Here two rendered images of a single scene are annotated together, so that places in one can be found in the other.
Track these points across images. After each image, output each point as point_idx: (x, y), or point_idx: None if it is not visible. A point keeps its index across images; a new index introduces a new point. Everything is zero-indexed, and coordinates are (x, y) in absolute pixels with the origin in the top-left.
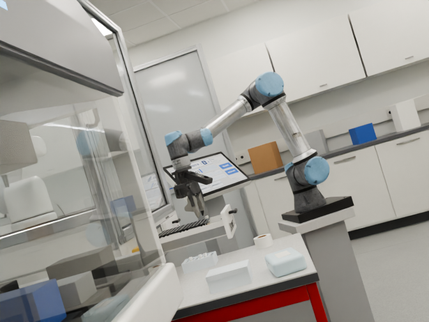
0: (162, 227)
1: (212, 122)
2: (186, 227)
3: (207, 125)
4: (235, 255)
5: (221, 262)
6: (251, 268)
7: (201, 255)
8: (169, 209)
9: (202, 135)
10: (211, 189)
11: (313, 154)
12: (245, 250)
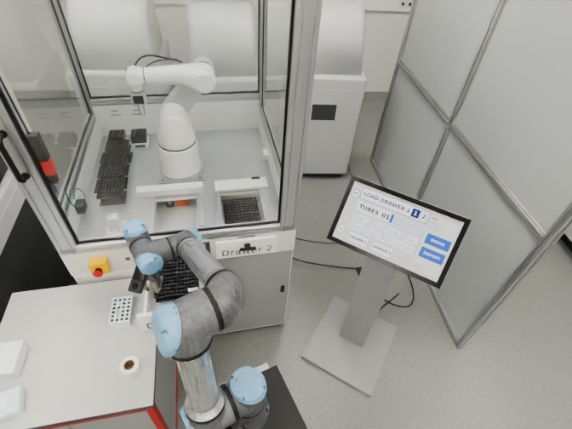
0: (213, 244)
1: (185, 255)
2: (168, 277)
3: (183, 250)
4: (130, 340)
5: (117, 331)
6: (50, 370)
7: (117, 311)
8: (271, 229)
9: (135, 261)
10: (365, 248)
11: (189, 418)
12: (139, 348)
